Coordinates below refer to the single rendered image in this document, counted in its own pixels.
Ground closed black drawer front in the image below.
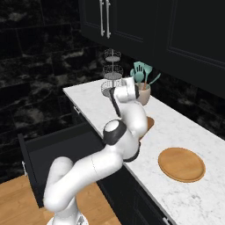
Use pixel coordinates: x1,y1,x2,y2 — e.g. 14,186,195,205
68,95,96,127

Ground open black drawer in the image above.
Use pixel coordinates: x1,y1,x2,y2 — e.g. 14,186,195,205
17,121,108,209

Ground round wooden cutting board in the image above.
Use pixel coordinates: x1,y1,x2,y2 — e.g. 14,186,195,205
157,147,207,184

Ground beige utensil pot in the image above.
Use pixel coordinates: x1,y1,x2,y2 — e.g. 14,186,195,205
136,82,152,106

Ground teal spoon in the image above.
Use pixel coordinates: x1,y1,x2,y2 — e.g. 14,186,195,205
134,71,145,84

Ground teal slotted spatula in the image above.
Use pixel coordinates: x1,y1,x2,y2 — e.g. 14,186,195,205
133,61,145,76

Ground teal solid spatula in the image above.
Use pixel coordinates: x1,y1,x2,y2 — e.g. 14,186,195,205
142,64,154,86

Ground black lower cupboard front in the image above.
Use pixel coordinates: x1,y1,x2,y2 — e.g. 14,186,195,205
96,162,178,225

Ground silver closed drawer handle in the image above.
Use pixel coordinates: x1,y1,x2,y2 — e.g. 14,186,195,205
72,105,83,115

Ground three-tier wire stand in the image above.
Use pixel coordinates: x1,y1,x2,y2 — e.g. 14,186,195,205
100,47,124,98

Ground teal long-handled tool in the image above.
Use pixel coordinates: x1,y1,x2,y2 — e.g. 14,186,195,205
148,72,162,86

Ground silver wall cupboard handle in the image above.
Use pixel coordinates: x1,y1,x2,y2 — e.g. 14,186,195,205
105,0,112,40
98,0,105,38

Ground narrow black wall cupboard door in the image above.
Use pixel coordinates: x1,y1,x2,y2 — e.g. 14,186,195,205
77,0,105,39

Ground silver open drawer handle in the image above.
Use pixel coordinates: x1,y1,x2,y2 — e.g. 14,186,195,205
21,160,29,178

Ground wide black wall cupboard door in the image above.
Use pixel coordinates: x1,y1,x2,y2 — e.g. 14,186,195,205
152,0,225,99

